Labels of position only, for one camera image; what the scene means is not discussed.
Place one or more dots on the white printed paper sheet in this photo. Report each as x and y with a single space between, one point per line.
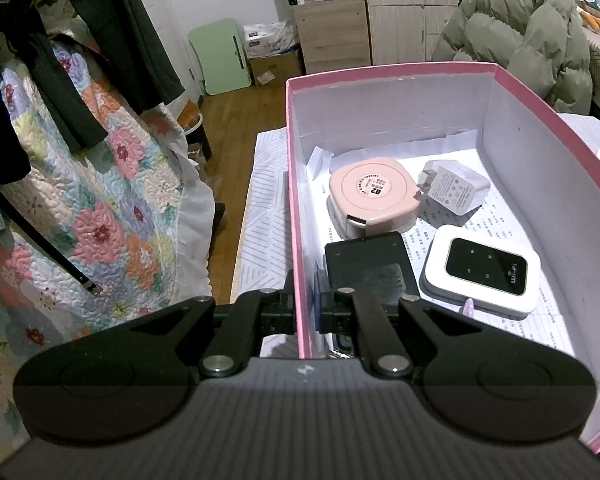
520 210

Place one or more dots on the dark green hanging coat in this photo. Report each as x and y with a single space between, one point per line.
135 50

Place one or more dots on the light wooden wardrobe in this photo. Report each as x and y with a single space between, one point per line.
395 10

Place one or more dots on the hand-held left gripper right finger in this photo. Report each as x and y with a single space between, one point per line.
324 305

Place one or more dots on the pink cardboard box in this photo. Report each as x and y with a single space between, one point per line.
530 135

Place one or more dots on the floral quilt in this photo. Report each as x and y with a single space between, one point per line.
105 210

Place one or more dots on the wooden shelf cabinet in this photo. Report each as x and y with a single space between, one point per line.
335 35

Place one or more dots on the black pocket device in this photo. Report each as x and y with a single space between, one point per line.
370 265

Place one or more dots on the green folding table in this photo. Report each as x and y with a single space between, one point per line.
220 55

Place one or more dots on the white router with black face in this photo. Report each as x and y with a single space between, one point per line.
480 265

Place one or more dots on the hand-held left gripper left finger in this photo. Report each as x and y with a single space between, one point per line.
277 317

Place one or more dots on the olive puffer jacket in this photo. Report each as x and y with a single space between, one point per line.
520 25

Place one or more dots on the white charger with prongs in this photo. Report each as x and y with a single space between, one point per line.
455 190

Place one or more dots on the brown cardboard box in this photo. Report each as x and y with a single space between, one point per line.
275 67

